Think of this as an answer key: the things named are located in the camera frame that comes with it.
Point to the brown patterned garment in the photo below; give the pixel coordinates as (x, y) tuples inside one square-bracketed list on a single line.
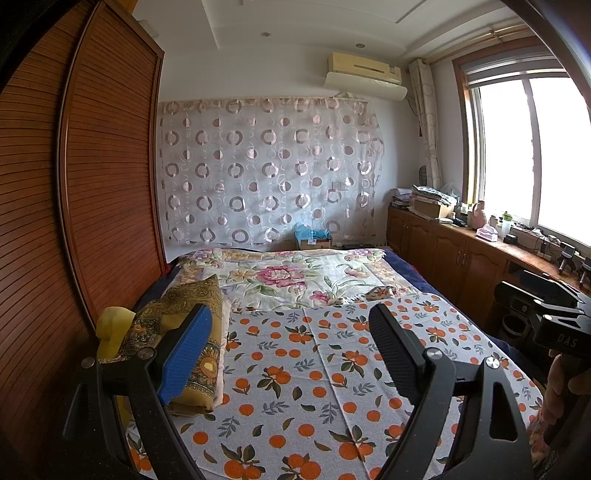
[(184, 300)]

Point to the floral bedspread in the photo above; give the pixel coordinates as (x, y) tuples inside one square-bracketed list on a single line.
[(286, 277)]

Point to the small tripod camera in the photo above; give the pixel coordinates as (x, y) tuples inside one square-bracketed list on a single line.
[(566, 256)]

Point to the small black box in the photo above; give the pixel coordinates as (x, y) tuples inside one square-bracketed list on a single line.
[(510, 239)]

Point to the small cardboard box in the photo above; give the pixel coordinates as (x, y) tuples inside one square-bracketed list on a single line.
[(318, 244)]

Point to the low wooden cabinet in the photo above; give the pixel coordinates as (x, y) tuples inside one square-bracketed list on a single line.
[(443, 249)]

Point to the dark oval fan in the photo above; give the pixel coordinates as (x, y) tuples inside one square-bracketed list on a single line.
[(422, 175)]

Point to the small patterned cloth piece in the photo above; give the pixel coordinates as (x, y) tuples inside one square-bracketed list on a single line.
[(383, 292)]

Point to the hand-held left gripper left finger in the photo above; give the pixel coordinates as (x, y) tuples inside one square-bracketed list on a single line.
[(184, 350)]

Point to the person's right hand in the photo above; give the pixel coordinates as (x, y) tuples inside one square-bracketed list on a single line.
[(561, 376)]

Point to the wooden curtain rod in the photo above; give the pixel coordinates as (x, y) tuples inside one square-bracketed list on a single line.
[(485, 39)]

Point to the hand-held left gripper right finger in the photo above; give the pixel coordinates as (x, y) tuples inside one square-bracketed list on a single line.
[(397, 341)]

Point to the beige air conditioner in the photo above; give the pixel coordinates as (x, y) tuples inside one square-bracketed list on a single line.
[(364, 67)]

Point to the circle-patterned sheer wall curtain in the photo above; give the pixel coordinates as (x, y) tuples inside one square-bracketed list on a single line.
[(268, 175)]

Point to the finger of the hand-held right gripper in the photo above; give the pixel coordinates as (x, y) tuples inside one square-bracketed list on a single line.
[(540, 278), (515, 297)]

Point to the yellow plush toy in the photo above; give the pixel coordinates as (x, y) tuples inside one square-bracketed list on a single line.
[(113, 327)]

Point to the stack of papers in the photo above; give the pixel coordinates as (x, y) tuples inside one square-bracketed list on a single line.
[(402, 198)]

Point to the pink tissue pack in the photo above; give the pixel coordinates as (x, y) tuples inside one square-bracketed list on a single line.
[(487, 233)]

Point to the flat cardboard box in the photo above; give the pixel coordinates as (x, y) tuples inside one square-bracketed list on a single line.
[(431, 209)]

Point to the window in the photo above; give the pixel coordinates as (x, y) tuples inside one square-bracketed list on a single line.
[(503, 147)]

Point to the blue plastic bag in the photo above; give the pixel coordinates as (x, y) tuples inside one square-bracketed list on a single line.
[(311, 232)]

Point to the orange fruit print sheet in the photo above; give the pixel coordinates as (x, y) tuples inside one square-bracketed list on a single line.
[(314, 369)]

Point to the wooden slatted wardrobe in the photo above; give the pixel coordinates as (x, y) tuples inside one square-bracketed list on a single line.
[(106, 184)]

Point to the green-capped bottle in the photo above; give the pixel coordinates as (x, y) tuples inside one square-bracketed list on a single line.
[(506, 225)]

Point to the beige patterned window curtain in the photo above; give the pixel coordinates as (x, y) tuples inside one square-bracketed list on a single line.
[(427, 129)]

